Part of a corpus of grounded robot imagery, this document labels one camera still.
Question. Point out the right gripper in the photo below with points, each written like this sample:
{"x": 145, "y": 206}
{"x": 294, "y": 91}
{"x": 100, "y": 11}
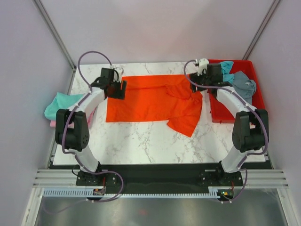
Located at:
{"x": 195, "y": 78}

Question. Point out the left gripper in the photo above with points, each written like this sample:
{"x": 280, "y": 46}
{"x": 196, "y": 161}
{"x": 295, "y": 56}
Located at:
{"x": 120, "y": 93}

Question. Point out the orange t shirt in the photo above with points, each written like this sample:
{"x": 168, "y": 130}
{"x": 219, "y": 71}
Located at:
{"x": 158, "y": 98}

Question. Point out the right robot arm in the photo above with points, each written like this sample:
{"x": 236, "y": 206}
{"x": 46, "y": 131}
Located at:
{"x": 250, "y": 135}

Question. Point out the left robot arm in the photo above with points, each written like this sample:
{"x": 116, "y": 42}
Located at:
{"x": 72, "y": 130}

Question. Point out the red plastic bin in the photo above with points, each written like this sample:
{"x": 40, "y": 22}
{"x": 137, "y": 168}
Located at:
{"x": 219, "y": 112}

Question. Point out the cyan t shirt in bin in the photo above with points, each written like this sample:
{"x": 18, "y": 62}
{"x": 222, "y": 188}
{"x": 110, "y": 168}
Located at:
{"x": 226, "y": 69}

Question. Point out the grey t shirt in bin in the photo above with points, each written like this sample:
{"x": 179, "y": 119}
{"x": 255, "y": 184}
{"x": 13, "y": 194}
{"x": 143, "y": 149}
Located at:
{"x": 244, "y": 86}

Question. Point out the folded teal t shirt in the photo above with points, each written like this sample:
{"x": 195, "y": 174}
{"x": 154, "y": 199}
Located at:
{"x": 61, "y": 101}

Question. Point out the folded pink t shirt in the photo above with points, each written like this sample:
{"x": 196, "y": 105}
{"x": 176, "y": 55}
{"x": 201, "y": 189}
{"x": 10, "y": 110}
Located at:
{"x": 89, "y": 121}

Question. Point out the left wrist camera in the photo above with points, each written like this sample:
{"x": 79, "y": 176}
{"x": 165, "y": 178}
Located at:
{"x": 118, "y": 73}

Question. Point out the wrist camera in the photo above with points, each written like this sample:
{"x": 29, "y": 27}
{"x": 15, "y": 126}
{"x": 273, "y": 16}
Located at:
{"x": 118, "y": 73}
{"x": 201, "y": 65}

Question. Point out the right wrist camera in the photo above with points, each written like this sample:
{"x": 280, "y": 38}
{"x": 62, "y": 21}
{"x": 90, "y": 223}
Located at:
{"x": 201, "y": 65}

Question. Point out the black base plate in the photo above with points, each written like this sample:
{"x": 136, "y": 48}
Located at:
{"x": 165, "y": 178}

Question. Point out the left corner frame post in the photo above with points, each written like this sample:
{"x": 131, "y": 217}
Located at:
{"x": 50, "y": 25}

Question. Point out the corner frame post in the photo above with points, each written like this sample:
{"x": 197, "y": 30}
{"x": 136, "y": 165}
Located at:
{"x": 50, "y": 25}
{"x": 263, "y": 25}

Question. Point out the aluminium frame rail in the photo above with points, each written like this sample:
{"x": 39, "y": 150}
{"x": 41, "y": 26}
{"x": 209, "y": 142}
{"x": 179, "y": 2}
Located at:
{"x": 256, "y": 178}

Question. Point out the right corner frame post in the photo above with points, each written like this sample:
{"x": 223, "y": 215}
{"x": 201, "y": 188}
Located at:
{"x": 263, "y": 25}

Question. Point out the white cable duct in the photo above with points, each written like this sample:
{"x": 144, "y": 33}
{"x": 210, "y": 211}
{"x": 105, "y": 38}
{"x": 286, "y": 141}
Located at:
{"x": 102, "y": 193}

